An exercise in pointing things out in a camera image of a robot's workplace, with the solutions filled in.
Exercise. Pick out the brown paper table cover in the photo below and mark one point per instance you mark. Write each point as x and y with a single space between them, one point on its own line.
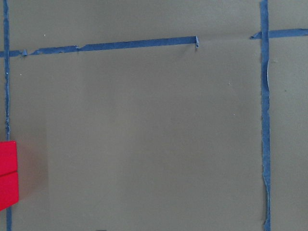
161 138

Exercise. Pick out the red block one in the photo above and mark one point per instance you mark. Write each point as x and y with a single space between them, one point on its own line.
9 190
8 157

